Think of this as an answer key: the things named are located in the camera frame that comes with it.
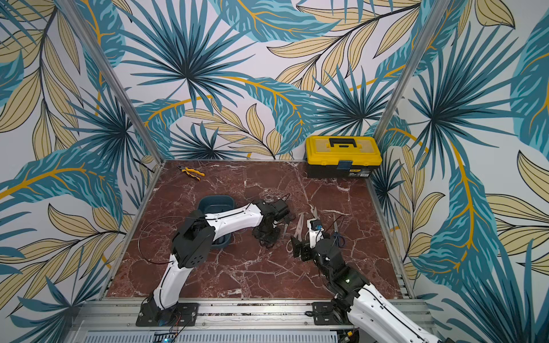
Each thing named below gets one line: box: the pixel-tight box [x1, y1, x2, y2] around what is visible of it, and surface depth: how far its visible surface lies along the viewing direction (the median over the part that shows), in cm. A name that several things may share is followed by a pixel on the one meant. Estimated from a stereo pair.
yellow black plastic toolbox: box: [305, 135, 383, 178], surface depth 105 cm
